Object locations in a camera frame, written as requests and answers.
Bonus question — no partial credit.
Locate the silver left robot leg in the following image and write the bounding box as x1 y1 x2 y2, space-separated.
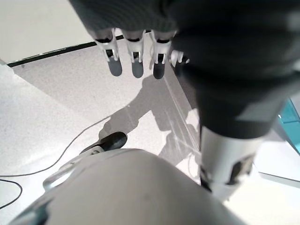
9 131 242 225

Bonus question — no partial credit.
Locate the white medical cart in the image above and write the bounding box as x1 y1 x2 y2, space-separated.
254 96 300 188

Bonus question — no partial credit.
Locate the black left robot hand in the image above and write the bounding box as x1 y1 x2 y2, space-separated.
67 0 300 202

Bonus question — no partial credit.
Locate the black floor cable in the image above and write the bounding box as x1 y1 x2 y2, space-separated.
0 179 23 209

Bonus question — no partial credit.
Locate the black floor edge strip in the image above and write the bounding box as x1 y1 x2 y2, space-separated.
7 34 125 68

